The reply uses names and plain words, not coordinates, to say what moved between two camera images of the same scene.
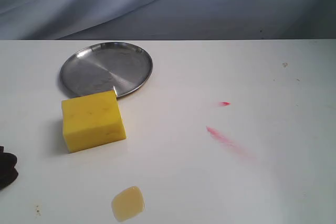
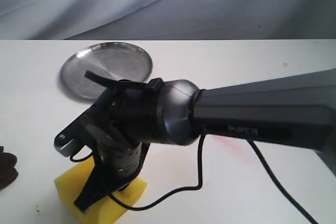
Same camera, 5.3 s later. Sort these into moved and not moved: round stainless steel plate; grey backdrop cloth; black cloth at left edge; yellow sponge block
Moved: yellow sponge block
Not moved: round stainless steel plate; black cloth at left edge; grey backdrop cloth
